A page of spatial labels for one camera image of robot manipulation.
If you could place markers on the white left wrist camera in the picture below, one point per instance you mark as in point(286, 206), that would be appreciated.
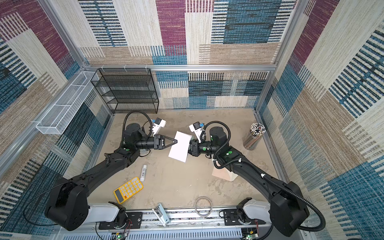
point(157, 124)

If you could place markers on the black wire shelf rack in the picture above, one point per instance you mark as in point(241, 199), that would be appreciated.
point(125, 90)

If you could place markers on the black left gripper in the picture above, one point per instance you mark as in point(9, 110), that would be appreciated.
point(158, 143)

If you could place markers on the white letter with green border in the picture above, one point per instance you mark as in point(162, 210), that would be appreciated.
point(179, 151)

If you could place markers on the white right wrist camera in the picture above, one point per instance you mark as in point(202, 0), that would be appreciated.
point(197, 128)

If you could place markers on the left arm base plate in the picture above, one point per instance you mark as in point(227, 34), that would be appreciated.
point(133, 220)

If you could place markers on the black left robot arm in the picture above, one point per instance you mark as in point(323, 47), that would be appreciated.
point(67, 204)

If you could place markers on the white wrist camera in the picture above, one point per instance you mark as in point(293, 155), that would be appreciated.
point(157, 124)
point(197, 128)

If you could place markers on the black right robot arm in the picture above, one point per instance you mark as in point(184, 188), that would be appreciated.
point(289, 210)

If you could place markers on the white wire mesh basket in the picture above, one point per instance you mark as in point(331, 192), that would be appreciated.
point(59, 116)

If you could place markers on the light blue stapler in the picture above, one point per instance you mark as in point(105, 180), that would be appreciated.
point(161, 214)

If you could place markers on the yellow calculator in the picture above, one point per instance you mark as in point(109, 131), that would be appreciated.
point(128, 190)

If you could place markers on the white glue stick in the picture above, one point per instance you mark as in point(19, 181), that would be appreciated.
point(143, 173)

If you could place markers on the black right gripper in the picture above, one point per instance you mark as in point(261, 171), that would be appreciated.
point(194, 150)

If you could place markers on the pink envelope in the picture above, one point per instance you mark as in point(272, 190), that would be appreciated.
point(224, 174)

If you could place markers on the cup of pencils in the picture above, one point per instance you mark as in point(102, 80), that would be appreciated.
point(255, 134)

